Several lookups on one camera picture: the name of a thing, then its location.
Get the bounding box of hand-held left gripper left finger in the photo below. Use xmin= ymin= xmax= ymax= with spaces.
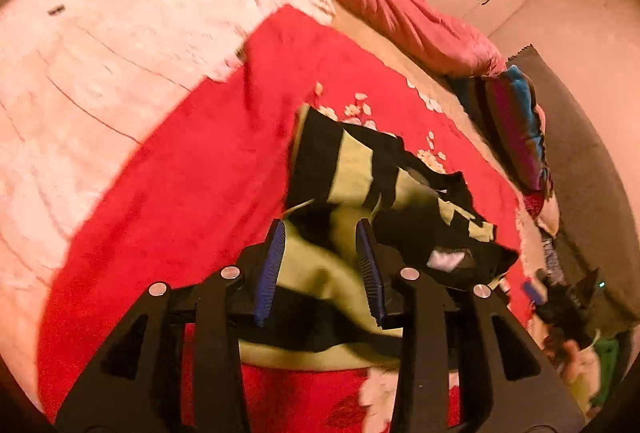
xmin=54 ymin=219 xmax=287 ymax=433

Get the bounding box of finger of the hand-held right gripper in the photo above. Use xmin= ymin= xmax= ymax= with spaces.
xmin=521 ymin=280 xmax=547 ymax=305

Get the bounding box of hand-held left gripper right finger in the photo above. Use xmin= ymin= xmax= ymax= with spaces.
xmin=356 ymin=219 xmax=586 ymax=433

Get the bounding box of green black striped frog sweater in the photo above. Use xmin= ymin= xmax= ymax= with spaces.
xmin=239 ymin=104 xmax=519 ymax=371

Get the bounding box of dark floral cloth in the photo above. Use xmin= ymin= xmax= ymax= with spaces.
xmin=542 ymin=233 xmax=566 ymax=284

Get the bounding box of white pillow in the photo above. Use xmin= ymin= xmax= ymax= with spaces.
xmin=537 ymin=198 xmax=561 ymax=236

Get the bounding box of dark red cloth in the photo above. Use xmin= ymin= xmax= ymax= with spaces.
xmin=522 ymin=193 xmax=546 ymax=219

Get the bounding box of red floral blanket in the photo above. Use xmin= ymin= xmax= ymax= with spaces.
xmin=37 ymin=5 xmax=533 ymax=429

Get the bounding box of multicolour striped pillow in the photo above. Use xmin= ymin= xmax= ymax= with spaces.
xmin=450 ymin=65 xmax=553 ymax=194

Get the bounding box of white pink plaid blanket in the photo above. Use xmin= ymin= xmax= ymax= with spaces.
xmin=0 ymin=0 xmax=336 ymax=409

